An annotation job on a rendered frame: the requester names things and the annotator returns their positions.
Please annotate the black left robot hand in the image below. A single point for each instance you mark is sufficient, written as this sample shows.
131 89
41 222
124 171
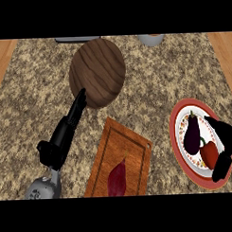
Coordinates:
60 138

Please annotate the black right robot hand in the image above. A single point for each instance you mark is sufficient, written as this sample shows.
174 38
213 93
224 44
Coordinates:
225 142

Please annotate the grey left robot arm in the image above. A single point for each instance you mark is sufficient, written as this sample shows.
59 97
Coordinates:
44 186

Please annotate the red bell pepper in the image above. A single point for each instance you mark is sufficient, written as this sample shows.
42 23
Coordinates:
209 154

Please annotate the red rimmed white plate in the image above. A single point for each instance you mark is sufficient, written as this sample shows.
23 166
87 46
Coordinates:
182 140

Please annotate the brown wooden bowl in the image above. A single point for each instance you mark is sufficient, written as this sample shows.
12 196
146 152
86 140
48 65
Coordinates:
99 72

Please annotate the dark purple eggplant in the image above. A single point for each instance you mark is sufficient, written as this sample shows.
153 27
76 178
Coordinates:
192 135

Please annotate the brown wooden cutting board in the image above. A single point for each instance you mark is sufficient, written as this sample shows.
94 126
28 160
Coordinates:
122 158

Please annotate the purple sweet potato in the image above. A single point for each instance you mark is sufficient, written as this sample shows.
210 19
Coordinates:
117 179

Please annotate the grey flat appliance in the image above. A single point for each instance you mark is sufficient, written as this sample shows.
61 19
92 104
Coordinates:
77 39

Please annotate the grey round pot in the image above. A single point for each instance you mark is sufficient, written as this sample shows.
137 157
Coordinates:
151 39

